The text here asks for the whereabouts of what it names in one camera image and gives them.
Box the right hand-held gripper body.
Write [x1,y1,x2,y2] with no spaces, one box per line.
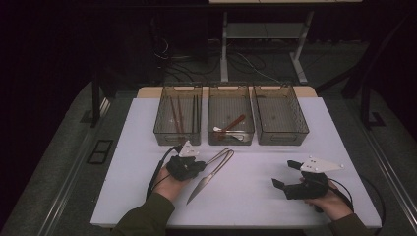
[283,155,345,201]

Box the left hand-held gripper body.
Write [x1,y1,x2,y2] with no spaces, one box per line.
[165,140,200,182]

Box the metal fork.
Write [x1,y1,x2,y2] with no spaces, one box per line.
[205,147,231,166]

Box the clear grey plastic bin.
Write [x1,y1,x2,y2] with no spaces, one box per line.
[152,84,204,147]
[207,84,256,147]
[253,84,310,147]

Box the white ceramic spoon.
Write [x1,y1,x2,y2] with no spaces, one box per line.
[212,126,246,143]

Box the brown wooden spoon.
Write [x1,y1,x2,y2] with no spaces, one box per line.
[217,113,247,141]

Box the brown wooden chopstick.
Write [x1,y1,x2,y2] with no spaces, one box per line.
[177,95,185,133]
[168,95,181,134]

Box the person's left hand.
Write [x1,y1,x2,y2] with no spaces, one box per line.
[151,168,192,204]

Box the person's right hand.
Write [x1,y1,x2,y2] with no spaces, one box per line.
[299,178,354,222]

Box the metal knife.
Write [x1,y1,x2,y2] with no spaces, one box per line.
[186,149,235,207]

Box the white table mat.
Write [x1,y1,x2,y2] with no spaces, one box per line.
[89,96,383,229]

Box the beige wooden board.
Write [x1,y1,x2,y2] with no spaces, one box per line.
[136,86,319,99]

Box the black metal stand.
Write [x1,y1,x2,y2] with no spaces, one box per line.
[90,70,116,129]
[360,42,387,131]

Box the white desk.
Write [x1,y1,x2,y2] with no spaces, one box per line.
[208,0,363,85]

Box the left hand-held gripper cable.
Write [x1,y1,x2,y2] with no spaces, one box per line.
[146,145,183,201]

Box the hand-held gripper cable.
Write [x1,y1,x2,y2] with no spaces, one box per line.
[328,178,355,212]
[146,145,183,201]

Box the right hand-held gripper cable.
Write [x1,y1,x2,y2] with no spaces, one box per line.
[328,178,355,212]

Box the thin black cable loop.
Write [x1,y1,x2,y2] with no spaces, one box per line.
[360,176,387,236]

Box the metal floor rail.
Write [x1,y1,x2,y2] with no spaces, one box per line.
[42,97,111,236]
[348,107,417,227]

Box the black floor frame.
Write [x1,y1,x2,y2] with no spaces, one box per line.
[87,140,114,165]

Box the tangle of floor cables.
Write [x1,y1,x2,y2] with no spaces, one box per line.
[151,35,283,85]

